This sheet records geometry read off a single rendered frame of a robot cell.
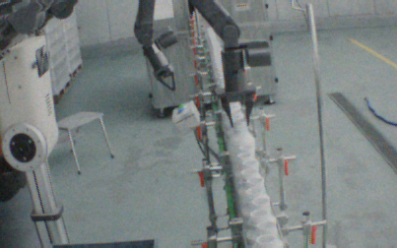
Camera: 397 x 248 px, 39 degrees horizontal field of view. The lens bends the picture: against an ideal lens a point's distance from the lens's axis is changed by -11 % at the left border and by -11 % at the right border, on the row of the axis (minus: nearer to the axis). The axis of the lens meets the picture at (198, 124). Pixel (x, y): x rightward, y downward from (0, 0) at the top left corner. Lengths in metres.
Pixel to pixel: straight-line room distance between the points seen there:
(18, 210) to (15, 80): 1.90
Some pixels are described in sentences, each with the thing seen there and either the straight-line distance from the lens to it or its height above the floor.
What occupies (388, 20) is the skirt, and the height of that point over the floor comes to 0.12.
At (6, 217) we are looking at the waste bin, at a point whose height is 0.36.
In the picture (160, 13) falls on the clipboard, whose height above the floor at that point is 1.13.
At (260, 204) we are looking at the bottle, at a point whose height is 1.15.
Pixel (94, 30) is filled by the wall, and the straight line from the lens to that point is 12.04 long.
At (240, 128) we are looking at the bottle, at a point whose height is 1.20.
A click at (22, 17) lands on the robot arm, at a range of 1.56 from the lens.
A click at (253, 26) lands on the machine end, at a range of 6.34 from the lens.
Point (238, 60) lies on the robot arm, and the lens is 1.55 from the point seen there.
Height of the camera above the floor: 1.66
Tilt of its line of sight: 16 degrees down
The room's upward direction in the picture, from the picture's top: 8 degrees counter-clockwise
